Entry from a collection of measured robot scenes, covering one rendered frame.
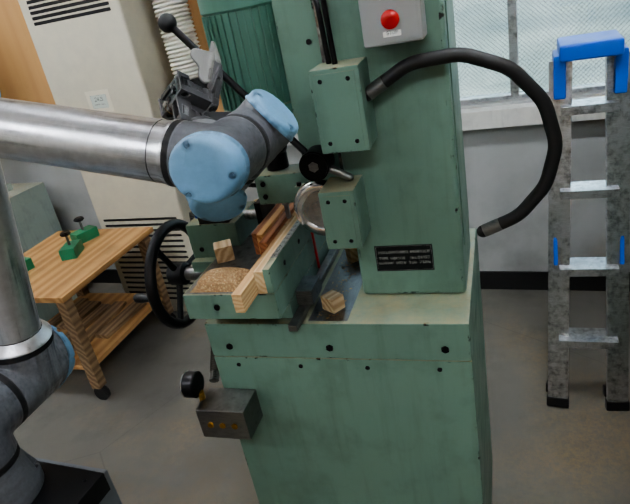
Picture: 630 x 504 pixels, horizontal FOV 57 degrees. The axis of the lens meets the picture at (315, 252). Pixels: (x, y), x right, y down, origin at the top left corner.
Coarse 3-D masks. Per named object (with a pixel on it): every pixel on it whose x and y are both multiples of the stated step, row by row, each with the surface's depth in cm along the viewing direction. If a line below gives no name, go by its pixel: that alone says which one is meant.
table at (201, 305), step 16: (320, 240) 144; (240, 256) 134; (256, 256) 133; (304, 256) 133; (288, 272) 123; (304, 272) 132; (192, 288) 124; (288, 288) 122; (192, 304) 122; (208, 304) 121; (224, 304) 120; (256, 304) 118; (272, 304) 117; (288, 304) 122
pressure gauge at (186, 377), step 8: (184, 376) 132; (192, 376) 132; (200, 376) 135; (184, 384) 131; (192, 384) 131; (200, 384) 135; (184, 392) 131; (192, 392) 131; (200, 392) 134; (200, 400) 134
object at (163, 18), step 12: (168, 24) 107; (180, 36) 108; (192, 48) 109; (228, 84) 110; (300, 144) 112; (312, 156) 110; (324, 156) 110; (300, 168) 112; (312, 168) 111; (324, 168) 111; (336, 168) 112; (312, 180) 113; (348, 180) 113
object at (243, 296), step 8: (280, 232) 132; (272, 240) 129; (264, 256) 122; (256, 264) 119; (248, 272) 117; (248, 280) 114; (240, 288) 111; (248, 288) 112; (256, 288) 116; (232, 296) 109; (240, 296) 109; (248, 296) 112; (240, 304) 110; (248, 304) 112; (240, 312) 111
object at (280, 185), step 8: (288, 168) 131; (296, 168) 130; (264, 176) 130; (272, 176) 129; (280, 176) 129; (288, 176) 128; (296, 176) 128; (256, 184) 131; (264, 184) 130; (272, 184) 130; (280, 184) 130; (288, 184) 129; (264, 192) 132; (272, 192) 131; (280, 192) 130; (288, 192) 130; (264, 200) 133; (272, 200) 132; (280, 200) 131; (288, 200) 131
